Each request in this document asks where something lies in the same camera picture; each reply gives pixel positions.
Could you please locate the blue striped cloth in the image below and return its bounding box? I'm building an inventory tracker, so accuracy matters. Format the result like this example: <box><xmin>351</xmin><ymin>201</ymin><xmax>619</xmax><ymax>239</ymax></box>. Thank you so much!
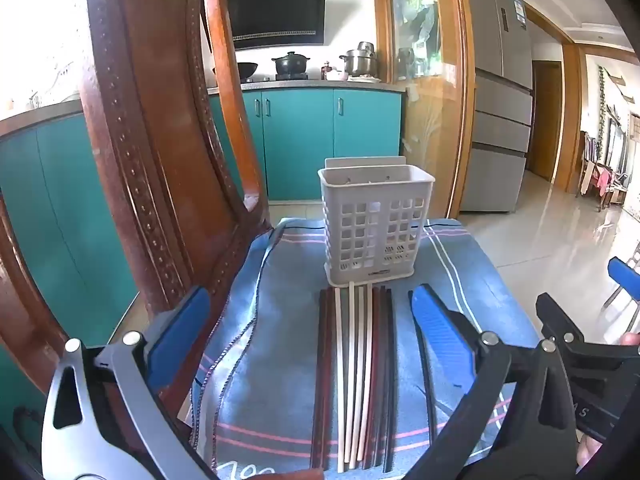
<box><xmin>187</xmin><ymin>217</ymin><xmax>541</xmax><ymax>480</ymax></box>

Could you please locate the clothes drying rack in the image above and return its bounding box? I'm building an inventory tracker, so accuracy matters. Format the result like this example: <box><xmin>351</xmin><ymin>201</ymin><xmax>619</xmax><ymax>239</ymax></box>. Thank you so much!
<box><xmin>579</xmin><ymin>130</ymin><xmax>632</xmax><ymax>211</ymax></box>

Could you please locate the gas stove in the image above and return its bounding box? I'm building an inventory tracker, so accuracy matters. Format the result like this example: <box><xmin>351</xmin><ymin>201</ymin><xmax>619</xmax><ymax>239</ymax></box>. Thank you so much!
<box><xmin>240</xmin><ymin>74</ymin><xmax>310</xmax><ymax>84</ymax></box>

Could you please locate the silver refrigerator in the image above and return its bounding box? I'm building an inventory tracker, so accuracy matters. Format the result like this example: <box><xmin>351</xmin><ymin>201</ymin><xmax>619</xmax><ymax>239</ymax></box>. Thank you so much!
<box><xmin>459</xmin><ymin>0</ymin><xmax>533</xmax><ymax>213</ymax></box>

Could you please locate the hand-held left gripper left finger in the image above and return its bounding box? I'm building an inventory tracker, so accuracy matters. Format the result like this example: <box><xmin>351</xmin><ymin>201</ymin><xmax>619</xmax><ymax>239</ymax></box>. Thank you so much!
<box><xmin>41</xmin><ymin>287</ymin><xmax>211</xmax><ymax>480</ymax></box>

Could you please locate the teal kitchen cabinet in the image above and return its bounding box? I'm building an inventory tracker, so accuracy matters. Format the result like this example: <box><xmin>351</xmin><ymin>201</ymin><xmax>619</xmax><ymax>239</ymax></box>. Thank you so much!
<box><xmin>0</xmin><ymin>85</ymin><xmax>403</xmax><ymax>411</ymax></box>

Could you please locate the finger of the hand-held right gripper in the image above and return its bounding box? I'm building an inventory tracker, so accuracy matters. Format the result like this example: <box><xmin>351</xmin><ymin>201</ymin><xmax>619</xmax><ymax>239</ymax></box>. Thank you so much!
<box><xmin>536</xmin><ymin>294</ymin><xmax>586</xmax><ymax>343</ymax></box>

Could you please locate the grey kitchen countertop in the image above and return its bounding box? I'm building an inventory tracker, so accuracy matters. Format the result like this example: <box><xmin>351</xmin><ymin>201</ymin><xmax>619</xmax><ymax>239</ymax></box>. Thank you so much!
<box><xmin>0</xmin><ymin>79</ymin><xmax>407</xmax><ymax>133</ymax></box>

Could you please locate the green wall garland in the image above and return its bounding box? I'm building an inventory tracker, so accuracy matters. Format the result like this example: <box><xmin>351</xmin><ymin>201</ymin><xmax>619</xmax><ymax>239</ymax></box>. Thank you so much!
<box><xmin>595</xmin><ymin>62</ymin><xmax>628</xmax><ymax>136</ymax></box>

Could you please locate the blue chair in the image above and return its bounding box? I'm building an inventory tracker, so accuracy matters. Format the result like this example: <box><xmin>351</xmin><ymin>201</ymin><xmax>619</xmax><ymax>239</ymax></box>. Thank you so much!
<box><xmin>602</xmin><ymin>256</ymin><xmax>640</xmax><ymax>313</ymax></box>

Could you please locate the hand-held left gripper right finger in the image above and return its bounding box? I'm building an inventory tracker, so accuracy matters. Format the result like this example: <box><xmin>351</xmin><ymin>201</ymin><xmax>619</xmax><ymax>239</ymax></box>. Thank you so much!
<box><xmin>405</xmin><ymin>284</ymin><xmax>581</xmax><ymax>480</ymax></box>

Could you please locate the person's right hand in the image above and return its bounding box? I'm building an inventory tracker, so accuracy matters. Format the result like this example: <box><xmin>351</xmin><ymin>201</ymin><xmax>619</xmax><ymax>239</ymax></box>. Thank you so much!
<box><xmin>575</xmin><ymin>332</ymin><xmax>640</xmax><ymax>473</ymax></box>

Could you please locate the wooden framed glass door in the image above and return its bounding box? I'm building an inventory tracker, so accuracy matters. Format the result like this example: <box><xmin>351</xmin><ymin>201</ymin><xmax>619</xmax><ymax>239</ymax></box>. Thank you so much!
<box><xmin>372</xmin><ymin>0</ymin><xmax>476</xmax><ymax>221</ymax></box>

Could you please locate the black clay pot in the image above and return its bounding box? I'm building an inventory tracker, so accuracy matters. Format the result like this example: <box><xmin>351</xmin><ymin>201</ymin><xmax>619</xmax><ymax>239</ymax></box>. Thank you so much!
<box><xmin>271</xmin><ymin>51</ymin><xmax>311</xmax><ymax>80</ymax></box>

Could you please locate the black range hood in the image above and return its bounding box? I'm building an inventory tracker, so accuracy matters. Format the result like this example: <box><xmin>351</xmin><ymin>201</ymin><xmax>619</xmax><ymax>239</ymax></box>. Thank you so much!
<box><xmin>223</xmin><ymin>0</ymin><xmax>327</xmax><ymax>51</ymax></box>

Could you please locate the white plastic utensil holder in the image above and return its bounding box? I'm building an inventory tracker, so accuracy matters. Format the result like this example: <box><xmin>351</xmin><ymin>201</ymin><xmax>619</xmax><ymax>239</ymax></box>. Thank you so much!
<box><xmin>318</xmin><ymin>156</ymin><xmax>435</xmax><ymax>288</ymax></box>

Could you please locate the large stainless steel pot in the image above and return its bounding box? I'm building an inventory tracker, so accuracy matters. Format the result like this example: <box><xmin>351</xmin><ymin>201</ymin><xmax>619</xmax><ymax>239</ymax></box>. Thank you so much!
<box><xmin>339</xmin><ymin>49</ymin><xmax>378</xmax><ymax>77</ymax></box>

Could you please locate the brown wooden door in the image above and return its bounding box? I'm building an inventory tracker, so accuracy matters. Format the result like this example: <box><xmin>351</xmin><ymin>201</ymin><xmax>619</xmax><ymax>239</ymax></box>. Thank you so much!
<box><xmin>531</xmin><ymin>60</ymin><xmax>565</xmax><ymax>183</ymax></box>

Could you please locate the carved wooden chair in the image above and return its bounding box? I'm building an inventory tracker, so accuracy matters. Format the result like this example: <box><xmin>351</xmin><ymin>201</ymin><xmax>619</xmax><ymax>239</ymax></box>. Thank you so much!
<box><xmin>0</xmin><ymin>0</ymin><xmax>326</xmax><ymax>480</ymax></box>

